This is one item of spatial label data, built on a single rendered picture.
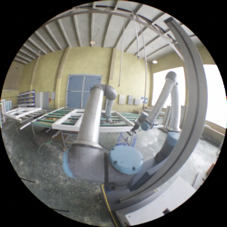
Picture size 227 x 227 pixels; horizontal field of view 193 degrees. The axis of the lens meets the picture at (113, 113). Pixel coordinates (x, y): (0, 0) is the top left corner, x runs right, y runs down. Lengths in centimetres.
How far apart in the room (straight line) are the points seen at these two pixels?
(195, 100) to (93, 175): 36
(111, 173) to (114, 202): 81
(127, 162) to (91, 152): 14
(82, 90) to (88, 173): 751
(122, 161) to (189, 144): 21
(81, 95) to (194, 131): 768
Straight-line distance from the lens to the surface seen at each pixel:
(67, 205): 148
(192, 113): 19
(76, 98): 779
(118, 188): 44
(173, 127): 76
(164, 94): 62
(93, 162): 27
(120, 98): 779
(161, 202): 64
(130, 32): 830
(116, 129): 107
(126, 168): 24
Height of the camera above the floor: 136
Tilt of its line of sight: 12 degrees down
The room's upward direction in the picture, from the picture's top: 6 degrees clockwise
